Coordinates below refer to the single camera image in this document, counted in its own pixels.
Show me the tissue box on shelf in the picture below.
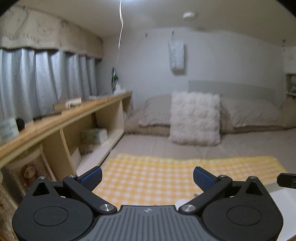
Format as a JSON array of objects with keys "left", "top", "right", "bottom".
[{"left": 80, "top": 128, "right": 108, "bottom": 145}]

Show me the beige embroidered valance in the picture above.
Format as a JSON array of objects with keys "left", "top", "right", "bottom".
[{"left": 1, "top": 6, "right": 104, "bottom": 59}]

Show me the beige bed pillow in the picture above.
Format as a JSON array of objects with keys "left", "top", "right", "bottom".
[
  {"left": 138, "top": 94, "right": 171, "bottom": 127},
  {"left": 221, "top": 97, "right": 284, "bottom": 128}
]

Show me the beige right bed pillow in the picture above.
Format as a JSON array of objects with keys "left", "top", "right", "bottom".
[{"left": 221, "top": 97, "right": 284, "bottom": 128}]

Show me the wooden side shelf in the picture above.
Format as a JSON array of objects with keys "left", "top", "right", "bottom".
[{"left": 1, "top": 91, "right": 133, "bottom": 180}]

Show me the framed teddy picture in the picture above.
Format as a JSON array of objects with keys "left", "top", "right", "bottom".
[{"left": 4, "top": 145, "right": 55, "bottom": 197}]

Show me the grey window curtain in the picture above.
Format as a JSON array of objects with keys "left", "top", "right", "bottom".
[{"left": 1, "top": 48, "right": 98, "bottom": 121}]

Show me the white shallow box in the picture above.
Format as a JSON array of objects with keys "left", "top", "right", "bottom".
[{"left": 265, "top": 183, "right": 296, "bottom": 240}]

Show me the white ceiling light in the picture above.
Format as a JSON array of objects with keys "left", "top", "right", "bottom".
[{"left": 183, "top": 11, "right": 197, "bottom": 21}]

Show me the yellow checkered blanket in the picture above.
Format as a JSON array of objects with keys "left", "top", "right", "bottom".
[{"left": 93, "top": 154, "right": 286, "bottom": 208}]

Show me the green glass bottle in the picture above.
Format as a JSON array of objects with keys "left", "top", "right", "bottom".
[{"left": 111, "top": 67, "right": 118, "bottom": 93}]

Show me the white right shelf unit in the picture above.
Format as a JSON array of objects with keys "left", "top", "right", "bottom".
[{"left": 283, "top": 46, "right": 296, "bottom": 100}]

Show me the beige left bed pillow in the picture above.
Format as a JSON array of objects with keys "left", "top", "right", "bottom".
[{"left": 138, "top": 94, "right": 171, "bottom": 127}]

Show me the white hanging cord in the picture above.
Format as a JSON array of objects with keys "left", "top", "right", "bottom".
[{"left": 114, "top": 0, "right": 125, "bottom": 93}]

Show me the beige rolled duvet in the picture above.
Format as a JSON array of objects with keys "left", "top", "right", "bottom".
[{"left": 125, "top": 108, "right": 170, "bottom": 136}]

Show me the small sign on shelf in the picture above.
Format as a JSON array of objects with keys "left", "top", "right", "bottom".
[{"left": 65, "top": 97, "right": 82, "bottom": 109}]

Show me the white fluffy pillow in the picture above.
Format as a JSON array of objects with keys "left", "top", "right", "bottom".
[{"left": 169, "top": 92, "right": 221, "bottom": 146}]

